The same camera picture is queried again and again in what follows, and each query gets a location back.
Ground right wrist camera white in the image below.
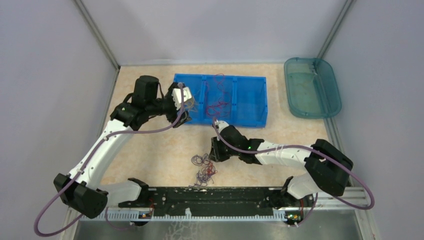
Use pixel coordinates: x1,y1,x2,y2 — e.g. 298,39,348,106
212,117,230,133

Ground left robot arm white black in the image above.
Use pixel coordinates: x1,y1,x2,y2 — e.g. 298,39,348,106
53,75,194,219

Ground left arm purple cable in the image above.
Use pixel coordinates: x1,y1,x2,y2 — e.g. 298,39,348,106
33,82,186,238

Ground purple wire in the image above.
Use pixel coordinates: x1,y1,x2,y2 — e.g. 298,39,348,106
188,152,219,189

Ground aluminium frame post left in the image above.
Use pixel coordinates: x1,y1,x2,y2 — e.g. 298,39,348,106
72,0,121,71

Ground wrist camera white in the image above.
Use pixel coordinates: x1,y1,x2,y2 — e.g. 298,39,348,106
171,82,195,110
212,117,230,133

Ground white slotted cable duct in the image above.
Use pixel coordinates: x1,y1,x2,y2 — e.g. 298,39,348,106
81,208,302,224

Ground aluminium frame post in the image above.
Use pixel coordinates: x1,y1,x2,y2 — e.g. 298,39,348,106
316,0,356,59
72,0,121,71

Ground teal translucent plastic tray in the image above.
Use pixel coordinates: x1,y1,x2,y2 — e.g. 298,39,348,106
284,57,342,119

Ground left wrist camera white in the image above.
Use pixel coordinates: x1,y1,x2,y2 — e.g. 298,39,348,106
171,82,195,110

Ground aluminium frame post right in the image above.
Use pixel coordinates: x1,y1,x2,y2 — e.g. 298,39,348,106
316,0,356,59

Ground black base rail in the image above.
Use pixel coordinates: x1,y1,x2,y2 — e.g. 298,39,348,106
118,187,299,217

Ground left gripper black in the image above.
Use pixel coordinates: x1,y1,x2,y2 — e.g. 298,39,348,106
146,82,192,128

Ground blue three-compartment plastic bin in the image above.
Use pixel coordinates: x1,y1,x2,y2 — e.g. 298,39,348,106
173,73,268,128

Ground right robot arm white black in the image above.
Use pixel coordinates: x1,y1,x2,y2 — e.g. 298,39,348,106
210,120,354,206

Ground aluminium rail right side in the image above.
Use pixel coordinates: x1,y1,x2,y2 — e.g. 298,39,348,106
323,117,375,210

